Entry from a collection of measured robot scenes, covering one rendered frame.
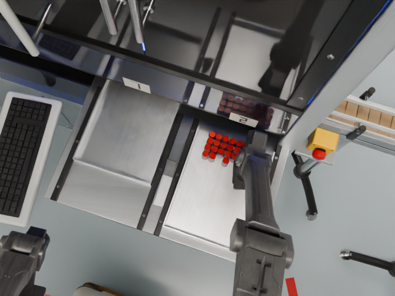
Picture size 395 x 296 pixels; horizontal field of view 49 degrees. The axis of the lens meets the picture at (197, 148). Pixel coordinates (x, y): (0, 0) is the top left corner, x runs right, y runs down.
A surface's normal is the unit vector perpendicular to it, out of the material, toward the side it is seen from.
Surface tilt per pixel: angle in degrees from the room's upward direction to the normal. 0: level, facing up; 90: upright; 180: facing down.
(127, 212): 0
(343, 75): 90
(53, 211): 0
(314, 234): 0
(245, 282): 21
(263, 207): 52
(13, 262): 41
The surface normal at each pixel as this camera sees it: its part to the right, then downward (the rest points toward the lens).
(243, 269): 0.20, -0.54
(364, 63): -0.32, 0.91
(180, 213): 0.04, -0.25
